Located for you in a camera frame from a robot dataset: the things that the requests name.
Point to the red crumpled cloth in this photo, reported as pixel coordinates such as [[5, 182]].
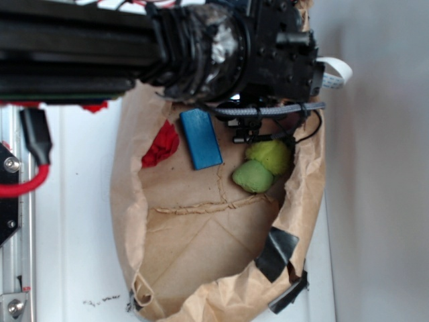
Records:
[[164, 145]]

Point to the black mounting bracket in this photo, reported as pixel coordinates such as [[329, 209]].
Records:
[[10, 167]]

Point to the aluminium frame rail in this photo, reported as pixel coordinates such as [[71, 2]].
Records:
[[18, 268]]

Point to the brown paper bag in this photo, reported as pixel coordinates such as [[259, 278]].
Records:
[[193, 245]]

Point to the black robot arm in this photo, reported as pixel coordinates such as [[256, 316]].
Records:
[[65, 53]]

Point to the silver corner bracket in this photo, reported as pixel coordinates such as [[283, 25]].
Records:
[[13, 306]]

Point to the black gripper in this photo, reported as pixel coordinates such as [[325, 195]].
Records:
[[280, 55]]

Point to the green plush toy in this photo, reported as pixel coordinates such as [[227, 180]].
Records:
[[264, 163]]

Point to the blue wooden block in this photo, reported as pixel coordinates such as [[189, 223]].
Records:
[[200, 136]]

